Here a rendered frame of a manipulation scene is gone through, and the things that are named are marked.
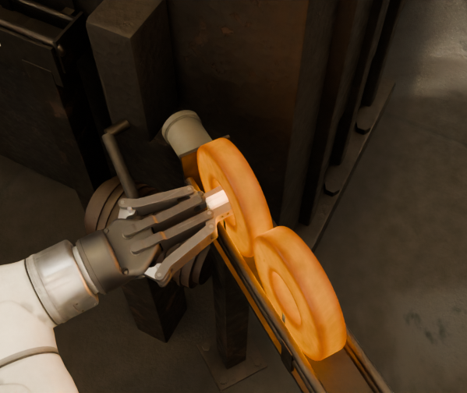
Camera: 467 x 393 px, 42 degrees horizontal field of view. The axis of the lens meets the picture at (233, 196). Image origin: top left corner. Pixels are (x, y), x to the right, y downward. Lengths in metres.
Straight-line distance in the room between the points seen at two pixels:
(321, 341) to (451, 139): 1.24
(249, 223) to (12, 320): 0.29
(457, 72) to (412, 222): 0.57
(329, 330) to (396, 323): 0.86
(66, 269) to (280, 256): 0.25
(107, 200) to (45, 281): 0.31
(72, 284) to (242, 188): 0.22
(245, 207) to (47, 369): 0.28
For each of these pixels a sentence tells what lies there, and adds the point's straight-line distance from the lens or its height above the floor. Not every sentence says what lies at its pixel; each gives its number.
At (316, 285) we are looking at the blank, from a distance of 0.64.
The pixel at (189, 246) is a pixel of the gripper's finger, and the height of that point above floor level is 0.72.
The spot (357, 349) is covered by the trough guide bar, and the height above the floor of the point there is 0.71.
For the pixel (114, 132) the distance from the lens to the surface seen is 0.99.
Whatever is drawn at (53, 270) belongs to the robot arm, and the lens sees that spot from 0.73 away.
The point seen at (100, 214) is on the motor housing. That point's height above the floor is 0.52.
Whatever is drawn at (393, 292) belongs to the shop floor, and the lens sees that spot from 1.54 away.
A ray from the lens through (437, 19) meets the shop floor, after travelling 2.15.
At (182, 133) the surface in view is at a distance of 0.86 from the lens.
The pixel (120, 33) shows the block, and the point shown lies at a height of 0.80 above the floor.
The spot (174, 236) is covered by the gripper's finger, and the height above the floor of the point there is 0.71.
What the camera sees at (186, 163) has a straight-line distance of 0.82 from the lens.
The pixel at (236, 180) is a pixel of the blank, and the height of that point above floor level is 0.78.
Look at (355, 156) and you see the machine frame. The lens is 1.63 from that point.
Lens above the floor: 1.38
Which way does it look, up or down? 58 degrees down
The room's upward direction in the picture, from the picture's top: straight up
